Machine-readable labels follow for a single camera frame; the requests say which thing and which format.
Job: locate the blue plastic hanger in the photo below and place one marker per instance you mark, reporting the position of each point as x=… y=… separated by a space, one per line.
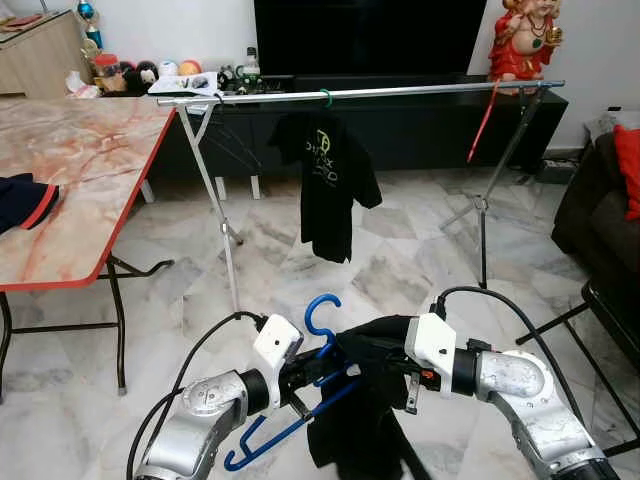
x=290 y=429

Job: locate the black garment with red stripes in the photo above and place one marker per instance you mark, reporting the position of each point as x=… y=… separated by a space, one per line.
x=360 y=430

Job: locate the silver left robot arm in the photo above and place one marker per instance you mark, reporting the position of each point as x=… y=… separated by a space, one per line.
x=200 y=410

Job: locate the red plastic hanger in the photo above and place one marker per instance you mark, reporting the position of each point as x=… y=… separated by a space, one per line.
x=481 y=130

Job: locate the green plastic hanger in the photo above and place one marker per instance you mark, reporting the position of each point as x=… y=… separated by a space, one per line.
x=326 y=98

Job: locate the black printed t-shirt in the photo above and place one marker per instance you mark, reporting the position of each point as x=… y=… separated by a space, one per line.
x=330 y=180

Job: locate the black folding chair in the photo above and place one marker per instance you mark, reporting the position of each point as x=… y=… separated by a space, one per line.
x=610 y=320

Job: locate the black TV cabinet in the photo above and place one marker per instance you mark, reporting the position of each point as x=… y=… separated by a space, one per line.
x=420 y=130

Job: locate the dark brown sofa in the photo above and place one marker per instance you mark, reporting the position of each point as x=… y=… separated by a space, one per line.
x=590 y=200

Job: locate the metal clothes rack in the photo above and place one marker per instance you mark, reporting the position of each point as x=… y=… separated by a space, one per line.
x=400 y=91

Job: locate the red cushion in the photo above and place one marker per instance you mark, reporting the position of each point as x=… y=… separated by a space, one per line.
x=628 y=170

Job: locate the marble folding table red edge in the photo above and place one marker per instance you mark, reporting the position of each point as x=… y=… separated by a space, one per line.
x=70 y=180

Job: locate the stack of white papers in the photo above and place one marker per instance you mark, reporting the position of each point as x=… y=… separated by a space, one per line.
x=190 y=88

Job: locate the bottle with green label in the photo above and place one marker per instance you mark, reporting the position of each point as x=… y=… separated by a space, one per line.
x=251 y=65

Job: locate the side table with lace cloth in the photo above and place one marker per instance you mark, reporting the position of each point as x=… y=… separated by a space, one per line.
x=600 y=122

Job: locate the navy garment with red trim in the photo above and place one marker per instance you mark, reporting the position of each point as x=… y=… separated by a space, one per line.
x=25 y=205

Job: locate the orange plush ball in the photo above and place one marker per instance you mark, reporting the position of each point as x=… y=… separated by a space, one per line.
x=190 y=67

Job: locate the white and blue plush ball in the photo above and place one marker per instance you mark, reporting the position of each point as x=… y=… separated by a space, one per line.
x=167 y=69

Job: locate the black mouse plush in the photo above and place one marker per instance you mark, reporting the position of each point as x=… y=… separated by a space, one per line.
x=140 y=75

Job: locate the black television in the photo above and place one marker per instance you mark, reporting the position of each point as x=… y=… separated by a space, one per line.
x=370 y=35

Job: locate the laughing Buddha statue red robe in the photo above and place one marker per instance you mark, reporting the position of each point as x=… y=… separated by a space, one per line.
x=525 y=40

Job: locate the jar with red lid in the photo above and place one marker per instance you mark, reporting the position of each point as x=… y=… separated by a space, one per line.
x=107 y=72

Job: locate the pink tissue pack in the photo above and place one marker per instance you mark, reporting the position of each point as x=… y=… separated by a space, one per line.
x=82 y=85

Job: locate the gold and blue trophy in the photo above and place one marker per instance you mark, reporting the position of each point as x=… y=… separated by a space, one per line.
x=90 y=20

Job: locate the light wooden sideboard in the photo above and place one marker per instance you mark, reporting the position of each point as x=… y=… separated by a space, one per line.
x=40 y=55

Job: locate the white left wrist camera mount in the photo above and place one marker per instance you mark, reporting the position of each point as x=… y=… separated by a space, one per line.
x=278 y=345

